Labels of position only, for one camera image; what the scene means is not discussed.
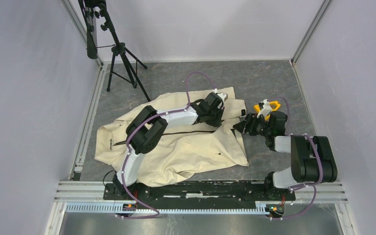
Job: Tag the yellow triangular plastic tool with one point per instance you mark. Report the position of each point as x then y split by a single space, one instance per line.
274 104

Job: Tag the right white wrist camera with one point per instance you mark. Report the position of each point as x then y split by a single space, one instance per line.
264 110

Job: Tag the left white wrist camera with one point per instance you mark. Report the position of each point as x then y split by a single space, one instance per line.
223 96

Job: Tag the slotted aluminium rail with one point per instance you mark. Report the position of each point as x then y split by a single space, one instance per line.
93 207

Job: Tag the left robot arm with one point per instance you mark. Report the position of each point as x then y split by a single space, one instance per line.
147 128

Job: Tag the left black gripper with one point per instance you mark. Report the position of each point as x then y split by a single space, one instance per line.
217 123

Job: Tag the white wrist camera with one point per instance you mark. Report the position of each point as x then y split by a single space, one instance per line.
223 96
264 110

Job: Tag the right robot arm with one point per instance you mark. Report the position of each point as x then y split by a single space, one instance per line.
311 158

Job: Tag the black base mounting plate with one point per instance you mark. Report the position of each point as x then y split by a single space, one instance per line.
187 195

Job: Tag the cream zip jacket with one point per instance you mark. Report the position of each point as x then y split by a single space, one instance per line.
183 151

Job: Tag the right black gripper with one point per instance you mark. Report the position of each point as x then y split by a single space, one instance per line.
251 120

